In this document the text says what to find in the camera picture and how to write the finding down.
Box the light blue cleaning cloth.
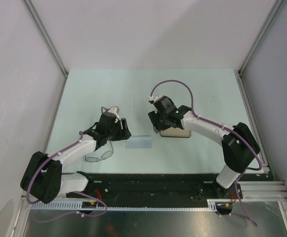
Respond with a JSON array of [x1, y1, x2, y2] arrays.
[[125, 135, 152, 149]]

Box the black glasses case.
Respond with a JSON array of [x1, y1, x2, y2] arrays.
[[160, 128, 191, 138]]

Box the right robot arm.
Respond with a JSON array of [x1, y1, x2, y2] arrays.
[[148, 95, 260, 198]]

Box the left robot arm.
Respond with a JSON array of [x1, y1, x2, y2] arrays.
[[20, 106, 131, 204]]

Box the thin-framed sunglasses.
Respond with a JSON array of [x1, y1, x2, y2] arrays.
[[84, 141, 114, 163]]

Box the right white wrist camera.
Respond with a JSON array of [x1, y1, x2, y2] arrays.
[[148, 95, 163, 104]]

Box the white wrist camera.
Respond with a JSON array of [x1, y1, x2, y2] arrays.
[[107, 106, 120, 119], [148, 95, 163, 104]]

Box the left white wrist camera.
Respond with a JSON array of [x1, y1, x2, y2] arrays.
[[107, 106, 120, 119]]

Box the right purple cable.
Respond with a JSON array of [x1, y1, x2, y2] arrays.
[[150, 79, 262, 227]]

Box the purple cable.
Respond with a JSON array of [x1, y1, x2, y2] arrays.
[[150, 79, 262, 227], [26, 106, 109, 220]]

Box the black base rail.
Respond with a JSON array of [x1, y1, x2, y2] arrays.
[[59, 172, 275, 208]]

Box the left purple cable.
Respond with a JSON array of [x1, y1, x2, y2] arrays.
[[26, 106, 109, 220]]

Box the white slotted cable duct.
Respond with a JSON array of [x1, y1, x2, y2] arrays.
[[31, 199, 232, 212]]

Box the left aluminium frame post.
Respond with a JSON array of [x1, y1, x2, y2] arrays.
[[21, 0, 69, 79]]

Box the aluminium frame post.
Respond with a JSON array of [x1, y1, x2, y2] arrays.
[[239, 0, 286, 72], [21, 0, 69, 79]]

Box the right aluminium frame post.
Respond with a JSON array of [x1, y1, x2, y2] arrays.
[[239, 0, 286, 72]]

